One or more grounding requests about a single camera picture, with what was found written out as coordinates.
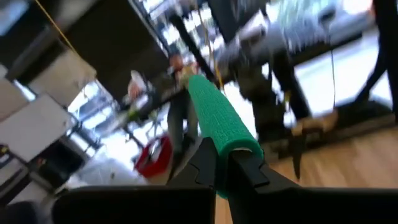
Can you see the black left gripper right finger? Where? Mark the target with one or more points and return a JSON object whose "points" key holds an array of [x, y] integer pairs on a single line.
{"points": [[311, 208]]}

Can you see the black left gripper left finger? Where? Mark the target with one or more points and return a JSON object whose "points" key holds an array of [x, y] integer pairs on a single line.
{"points": [[140, 205]]}

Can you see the green elastic bandage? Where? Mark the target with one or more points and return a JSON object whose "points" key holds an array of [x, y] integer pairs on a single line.
{"points": [[217, 118]]}

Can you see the red plastic crate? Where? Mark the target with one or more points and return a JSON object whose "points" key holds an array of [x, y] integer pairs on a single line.
{"points": [[155, 165]]}

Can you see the person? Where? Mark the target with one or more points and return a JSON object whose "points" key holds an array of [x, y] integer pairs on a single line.
{"points": [[180, 124]]}

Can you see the white cabinet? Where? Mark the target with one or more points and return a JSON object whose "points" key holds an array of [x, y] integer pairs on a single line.
{"points": [[34, 127]]}

